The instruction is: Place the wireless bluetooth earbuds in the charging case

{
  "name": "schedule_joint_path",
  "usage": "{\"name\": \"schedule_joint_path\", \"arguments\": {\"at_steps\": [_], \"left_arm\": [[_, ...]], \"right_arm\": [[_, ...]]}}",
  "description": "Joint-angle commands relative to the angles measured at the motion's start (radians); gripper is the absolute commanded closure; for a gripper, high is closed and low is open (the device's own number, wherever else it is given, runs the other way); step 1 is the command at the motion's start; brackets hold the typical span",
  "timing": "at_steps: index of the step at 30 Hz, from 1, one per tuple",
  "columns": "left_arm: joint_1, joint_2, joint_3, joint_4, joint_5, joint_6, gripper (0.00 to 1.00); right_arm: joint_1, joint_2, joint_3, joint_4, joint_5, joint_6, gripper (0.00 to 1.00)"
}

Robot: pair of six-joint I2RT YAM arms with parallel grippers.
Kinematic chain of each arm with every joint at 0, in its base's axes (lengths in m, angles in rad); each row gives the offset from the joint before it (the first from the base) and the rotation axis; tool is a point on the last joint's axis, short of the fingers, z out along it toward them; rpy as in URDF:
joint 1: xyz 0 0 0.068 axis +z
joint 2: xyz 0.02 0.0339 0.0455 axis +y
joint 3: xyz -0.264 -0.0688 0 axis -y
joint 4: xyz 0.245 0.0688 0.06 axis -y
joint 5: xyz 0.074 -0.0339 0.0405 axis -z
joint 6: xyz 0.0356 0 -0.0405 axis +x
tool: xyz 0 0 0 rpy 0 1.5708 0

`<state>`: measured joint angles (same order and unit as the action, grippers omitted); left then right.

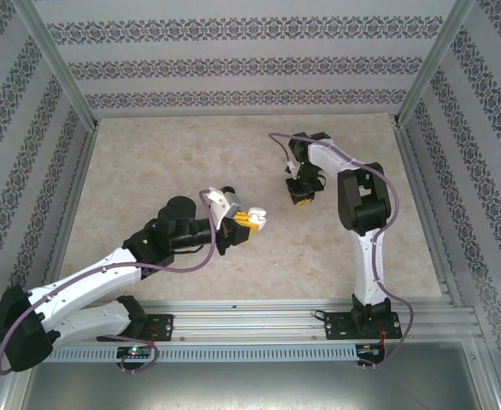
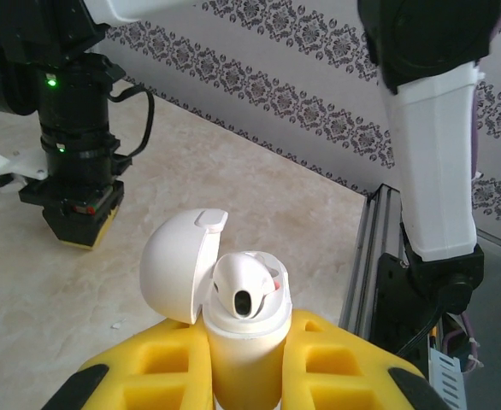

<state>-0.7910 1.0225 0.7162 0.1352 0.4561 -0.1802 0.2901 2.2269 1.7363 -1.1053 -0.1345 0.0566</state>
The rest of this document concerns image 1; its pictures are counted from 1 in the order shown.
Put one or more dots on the white earbud charging case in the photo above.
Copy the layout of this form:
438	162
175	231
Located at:
259	215

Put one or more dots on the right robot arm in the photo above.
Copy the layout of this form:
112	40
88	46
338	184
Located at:
370	265

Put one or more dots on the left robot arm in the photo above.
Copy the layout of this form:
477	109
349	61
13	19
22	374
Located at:
84	273

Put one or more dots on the small controller circuit board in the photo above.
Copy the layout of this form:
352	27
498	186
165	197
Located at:
368	351
133	351

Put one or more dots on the steel sheet panel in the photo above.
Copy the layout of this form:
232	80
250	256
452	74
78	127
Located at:
250	388

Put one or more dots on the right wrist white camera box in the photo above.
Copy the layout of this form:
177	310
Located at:
291	167

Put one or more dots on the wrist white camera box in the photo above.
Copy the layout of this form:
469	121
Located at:
291	167
220	205

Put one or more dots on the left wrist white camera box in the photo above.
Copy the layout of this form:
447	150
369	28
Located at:
220	205

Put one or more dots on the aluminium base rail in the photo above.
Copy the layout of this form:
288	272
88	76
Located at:
250	320

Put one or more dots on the aluminium side rail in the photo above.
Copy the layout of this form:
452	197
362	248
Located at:
414	171
74	205

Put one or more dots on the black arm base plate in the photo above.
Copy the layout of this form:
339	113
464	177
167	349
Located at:
165	326
336	326

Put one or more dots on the aluminium frame post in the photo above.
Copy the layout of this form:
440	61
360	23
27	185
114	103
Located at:
433	64
60	64

